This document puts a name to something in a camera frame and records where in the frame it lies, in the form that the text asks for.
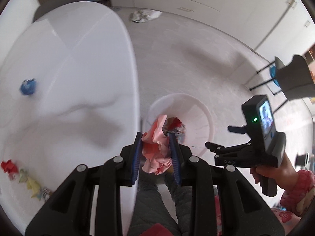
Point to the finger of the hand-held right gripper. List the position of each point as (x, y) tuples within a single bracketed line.
[(237, 129), (226, 150)]

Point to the grey chair black legs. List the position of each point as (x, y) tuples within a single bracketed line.
[(292, 78)]

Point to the person's legs grey pants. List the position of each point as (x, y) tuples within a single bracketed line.
[(150, 206)]

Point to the large red paper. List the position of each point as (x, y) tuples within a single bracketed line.
[(157, 152)]

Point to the white cupboard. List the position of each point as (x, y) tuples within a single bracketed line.
[(290, 17)]

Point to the blue plastic item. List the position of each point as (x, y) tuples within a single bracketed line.
[(273, 73)]

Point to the red cloth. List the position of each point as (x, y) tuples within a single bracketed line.
[(158, 229)]

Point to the small red crumpled paper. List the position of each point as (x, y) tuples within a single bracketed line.
[(9, 166)]

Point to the person's right hand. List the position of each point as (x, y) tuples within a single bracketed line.
[(285, 172)]

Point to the white plastic bin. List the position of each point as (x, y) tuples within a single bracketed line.
[(194, 118)]

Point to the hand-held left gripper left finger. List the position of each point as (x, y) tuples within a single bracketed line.
[(136, 159)]

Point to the red brown wrapper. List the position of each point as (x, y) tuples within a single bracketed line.
[(175, 122)]

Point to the person's right forearm pink sleeve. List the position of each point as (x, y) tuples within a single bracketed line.
[(300, 191)]

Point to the white tote bag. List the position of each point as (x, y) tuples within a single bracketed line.
[(145, 14)]

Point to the white paper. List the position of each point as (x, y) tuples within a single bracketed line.
[(181, 131)]

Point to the person's pink printed top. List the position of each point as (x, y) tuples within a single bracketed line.
[(283, 221)]

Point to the beige drawer cabinet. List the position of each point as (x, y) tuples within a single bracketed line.
[(209, 2)]

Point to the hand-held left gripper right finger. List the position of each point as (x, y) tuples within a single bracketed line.
[(174, 159)]

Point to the blue crumpled wrapper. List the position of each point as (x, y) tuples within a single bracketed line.
[(29, 86)]

